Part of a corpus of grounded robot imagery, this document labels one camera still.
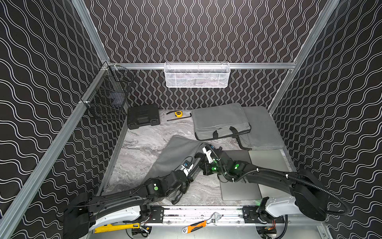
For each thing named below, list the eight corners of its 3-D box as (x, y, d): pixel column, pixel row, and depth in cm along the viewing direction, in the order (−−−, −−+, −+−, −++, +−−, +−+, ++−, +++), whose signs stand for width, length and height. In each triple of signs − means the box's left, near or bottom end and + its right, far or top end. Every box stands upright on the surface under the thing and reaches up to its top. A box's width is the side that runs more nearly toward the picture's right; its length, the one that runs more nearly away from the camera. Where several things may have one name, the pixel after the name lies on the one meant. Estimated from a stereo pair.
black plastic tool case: (129, 131, 110) (127, 126, 106) (130, 110, 124) (127, 105, 119) (160, 125, 114) (159, 120, 109) (158, 106, 127) (156, 100, 123)
